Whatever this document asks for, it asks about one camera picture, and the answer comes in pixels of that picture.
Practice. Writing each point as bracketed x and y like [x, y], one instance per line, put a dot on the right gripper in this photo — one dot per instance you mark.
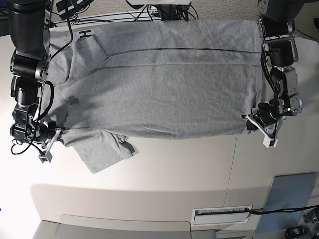
[27, 129]

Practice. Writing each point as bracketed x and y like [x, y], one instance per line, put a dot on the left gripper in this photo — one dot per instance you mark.
[265, 114]

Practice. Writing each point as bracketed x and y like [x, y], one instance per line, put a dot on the grey T-shirt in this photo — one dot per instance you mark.
[162, 79]

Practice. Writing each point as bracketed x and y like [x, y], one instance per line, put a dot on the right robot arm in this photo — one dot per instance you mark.
[29, 28]

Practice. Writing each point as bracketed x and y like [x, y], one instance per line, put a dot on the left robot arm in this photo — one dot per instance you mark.
[276, 23]

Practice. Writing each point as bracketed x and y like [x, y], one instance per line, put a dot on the blue-grey flat panel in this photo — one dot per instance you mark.
[287, 191]

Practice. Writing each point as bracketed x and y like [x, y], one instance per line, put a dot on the black box bottom right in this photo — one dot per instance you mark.
[298, 232]

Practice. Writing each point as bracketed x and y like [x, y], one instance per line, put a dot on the black device with label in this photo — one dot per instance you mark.
[62, 5]

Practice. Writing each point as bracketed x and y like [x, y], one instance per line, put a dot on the black central stand base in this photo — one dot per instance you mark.
[173, 11]

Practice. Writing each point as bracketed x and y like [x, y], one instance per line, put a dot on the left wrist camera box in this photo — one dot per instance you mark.
[270, 142]

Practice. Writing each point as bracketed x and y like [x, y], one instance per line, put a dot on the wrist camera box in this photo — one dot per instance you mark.
[270, 142]
[46, 157]

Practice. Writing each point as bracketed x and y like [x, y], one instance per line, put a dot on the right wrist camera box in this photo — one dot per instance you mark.
[46, 157]

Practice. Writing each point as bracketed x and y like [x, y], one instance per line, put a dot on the white cable grommet tray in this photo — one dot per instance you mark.
[220, 216]

